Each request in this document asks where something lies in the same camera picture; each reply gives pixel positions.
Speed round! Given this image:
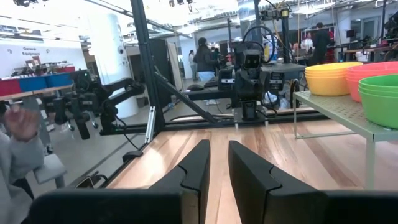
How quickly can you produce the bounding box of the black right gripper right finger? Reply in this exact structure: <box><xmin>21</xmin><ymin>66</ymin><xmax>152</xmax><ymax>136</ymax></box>
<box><xmin>228</xmin><ymin>139</ymin><xmax>398</xmax><ymax>224</ymax></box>

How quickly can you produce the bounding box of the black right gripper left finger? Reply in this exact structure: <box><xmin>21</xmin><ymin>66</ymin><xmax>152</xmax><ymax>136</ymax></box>
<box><xmin>29</xmin><ymin>139</ymin><xmax>211</xmax><ymax>224</ymax></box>

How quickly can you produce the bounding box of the yellow plastic bowl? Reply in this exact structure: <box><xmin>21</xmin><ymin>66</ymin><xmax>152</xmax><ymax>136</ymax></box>
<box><xmin>304</xmin><ymin>62</ymin><xmax>364</xmax><ymax>73</ymax></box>
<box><xmin>305</xmin><ymin>70</ymin><xmax>358</xmax><ymax>97</ymax></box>

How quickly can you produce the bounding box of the green plastic bowl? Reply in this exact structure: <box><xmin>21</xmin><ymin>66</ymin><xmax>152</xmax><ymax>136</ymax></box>
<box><xmin>358</xmin><ymin>73</ymin><xmax>398</xmax><ymax>91</ymax></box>
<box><xmin>359</xmin><ymin>88</ymin><xmax>398</xmax><ymax>96</ymax></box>
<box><xmin>359</xmin><ymin>92</ymin><xmax>398</xmax><ymax>130</ymax></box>

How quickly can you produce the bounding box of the black desk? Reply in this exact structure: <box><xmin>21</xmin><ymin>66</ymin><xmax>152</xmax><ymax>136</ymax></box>
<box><xmin>182</xmin><ymin>63</ymin><xmax>308</xmax><ymax>101</ymax></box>

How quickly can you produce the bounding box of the person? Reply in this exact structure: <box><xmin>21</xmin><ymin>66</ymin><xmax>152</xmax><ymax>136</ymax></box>
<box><xmin>192</xmin><ymin>37</ymin><xmax>219</xmax><ymax>83</ymax></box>
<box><xmin>187</xmin><ymin>49</ymin><xmax>199</xmax><ymax>81</ymax></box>
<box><xmin>0</xmin><ymin>129</ymin><xmax>46</xmax><ymax>224</ymax></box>
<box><xmin>310</xmin><ymin>22</ymin><xmax>332</xmax><ymax>67</ymax></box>

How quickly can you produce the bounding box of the grey stool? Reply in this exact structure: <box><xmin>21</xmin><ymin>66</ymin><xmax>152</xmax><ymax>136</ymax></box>
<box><xmin>32</xmin><ymin>153</ymin><xmax>68</xmax><ymax>189</ymax></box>

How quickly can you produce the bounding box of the pale green perforated shelf rack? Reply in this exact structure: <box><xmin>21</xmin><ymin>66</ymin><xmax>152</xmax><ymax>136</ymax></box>
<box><xmin>292</xmin><ymin>90</ymin><xmax>398</xmax><ymax>190</ymax></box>

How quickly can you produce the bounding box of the white round column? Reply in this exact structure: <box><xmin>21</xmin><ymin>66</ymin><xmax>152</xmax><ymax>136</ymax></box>
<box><xmin>89</xmin><ymin>12</ymin><xmax>140</xmax><ymax>119</ymax></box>

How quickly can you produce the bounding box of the person's hand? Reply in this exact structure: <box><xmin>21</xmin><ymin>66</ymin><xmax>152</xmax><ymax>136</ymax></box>
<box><xmin>2</xmin><ymin>104</ymin><xmax>42</xmax><ymax>143</ymax></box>

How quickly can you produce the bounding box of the white equipment sign board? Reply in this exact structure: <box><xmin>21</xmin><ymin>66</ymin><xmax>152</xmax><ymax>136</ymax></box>
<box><xmin>0</xmin><ymin>39</ymin><xmax>88</xmax><ymax>78</ymax></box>

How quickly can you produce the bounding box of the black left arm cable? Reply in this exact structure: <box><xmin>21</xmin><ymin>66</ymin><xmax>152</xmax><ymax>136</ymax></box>
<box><xmin>241</xmin><ymin>24</ymin><xmax>277</xmax><ymax>65</ymax></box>

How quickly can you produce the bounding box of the black aluminium table frame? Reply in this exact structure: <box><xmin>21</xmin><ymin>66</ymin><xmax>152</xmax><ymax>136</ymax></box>
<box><xmin>71</xmin><ymin>0</ymin><xmax>331</xmax><ymax>189</ymax></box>

